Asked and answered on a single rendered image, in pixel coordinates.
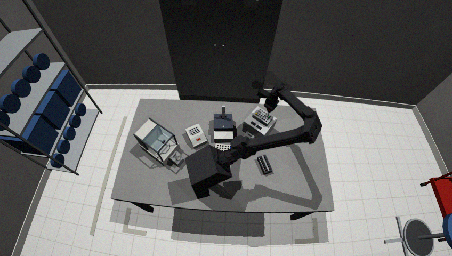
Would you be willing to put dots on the white tube rack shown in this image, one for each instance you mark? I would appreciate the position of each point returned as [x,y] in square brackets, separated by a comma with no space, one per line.
[222,147]

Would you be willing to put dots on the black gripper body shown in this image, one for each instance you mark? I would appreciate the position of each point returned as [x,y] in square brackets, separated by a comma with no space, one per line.
[273,105]

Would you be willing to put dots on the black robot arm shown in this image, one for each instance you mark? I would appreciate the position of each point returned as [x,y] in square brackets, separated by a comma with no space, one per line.
[243,147]

